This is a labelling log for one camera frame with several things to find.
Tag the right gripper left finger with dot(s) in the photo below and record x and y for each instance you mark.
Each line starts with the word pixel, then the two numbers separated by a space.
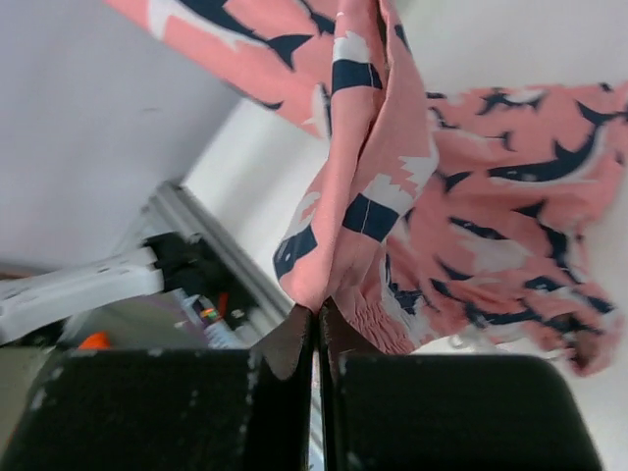
pixel 172 409

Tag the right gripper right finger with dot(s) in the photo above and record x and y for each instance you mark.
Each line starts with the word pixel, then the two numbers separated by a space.
pixel 444 411

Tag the pink shark print shorts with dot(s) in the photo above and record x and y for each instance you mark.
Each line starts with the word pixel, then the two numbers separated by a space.
pixel 434 213

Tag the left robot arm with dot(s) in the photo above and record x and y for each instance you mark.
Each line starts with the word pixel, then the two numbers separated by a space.
pixel 83 289

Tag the orange object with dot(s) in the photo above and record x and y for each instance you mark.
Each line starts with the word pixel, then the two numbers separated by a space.
pixel 96 341

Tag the aluminium mounting rail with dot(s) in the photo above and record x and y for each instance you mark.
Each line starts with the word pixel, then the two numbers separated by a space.
pixel 251 307

